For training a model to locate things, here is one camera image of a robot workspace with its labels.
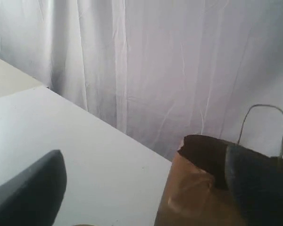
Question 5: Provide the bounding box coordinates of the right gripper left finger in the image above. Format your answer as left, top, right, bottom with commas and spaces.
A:
0, 150, 67, 226

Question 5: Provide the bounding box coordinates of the brown paper shopping bag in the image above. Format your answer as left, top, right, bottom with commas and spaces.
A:
155, 104, 283, 226

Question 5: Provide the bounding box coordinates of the white fabric backdrop curtain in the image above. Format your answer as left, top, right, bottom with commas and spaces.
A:
0, 0, 283, 159

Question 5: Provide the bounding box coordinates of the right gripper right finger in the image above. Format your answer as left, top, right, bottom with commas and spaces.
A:
225, 145, 283, 226

